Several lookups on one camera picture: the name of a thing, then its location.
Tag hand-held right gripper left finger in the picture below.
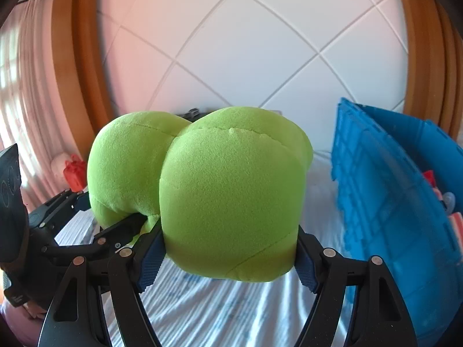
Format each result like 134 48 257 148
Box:
38 221 170 347

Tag blue plastic crate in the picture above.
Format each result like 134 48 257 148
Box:
330 97 463 347

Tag pale curtain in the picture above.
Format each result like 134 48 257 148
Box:
0 0 63 198

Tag striped bed sheet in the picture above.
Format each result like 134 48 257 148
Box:
54 148 357 347

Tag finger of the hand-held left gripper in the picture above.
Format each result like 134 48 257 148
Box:
28 189 91 247
41 213 161 263

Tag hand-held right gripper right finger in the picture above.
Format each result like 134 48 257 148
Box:
294 225 419 347

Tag pale plastic bag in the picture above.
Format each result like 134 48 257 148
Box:
50 153 71 178

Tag green plush toy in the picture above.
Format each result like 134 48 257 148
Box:
87 106 314 283

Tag wooden headboard frame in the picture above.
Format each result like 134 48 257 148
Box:
52 0 463 145

